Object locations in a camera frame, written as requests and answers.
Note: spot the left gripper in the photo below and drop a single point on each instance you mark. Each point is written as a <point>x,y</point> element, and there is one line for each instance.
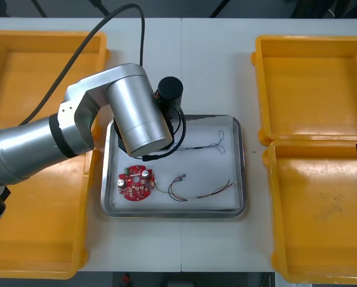
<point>120,143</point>

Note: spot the round red circuit board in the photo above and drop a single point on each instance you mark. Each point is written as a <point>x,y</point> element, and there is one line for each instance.
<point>136,192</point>

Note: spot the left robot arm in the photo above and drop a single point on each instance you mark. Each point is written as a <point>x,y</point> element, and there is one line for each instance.
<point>22,143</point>

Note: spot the steel tray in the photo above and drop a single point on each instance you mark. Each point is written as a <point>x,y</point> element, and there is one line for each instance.
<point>105,194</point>

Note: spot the yellow-orange plastic bin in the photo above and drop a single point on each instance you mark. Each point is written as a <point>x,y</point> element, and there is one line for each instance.
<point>315,224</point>
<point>309,89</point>
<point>46,227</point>
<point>16,74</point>

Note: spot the white sheet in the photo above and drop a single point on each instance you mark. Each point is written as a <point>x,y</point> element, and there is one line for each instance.
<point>202,170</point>

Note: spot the black metal leg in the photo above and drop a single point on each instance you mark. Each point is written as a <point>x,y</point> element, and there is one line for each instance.
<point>218,8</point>
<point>102,8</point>
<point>40,8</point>

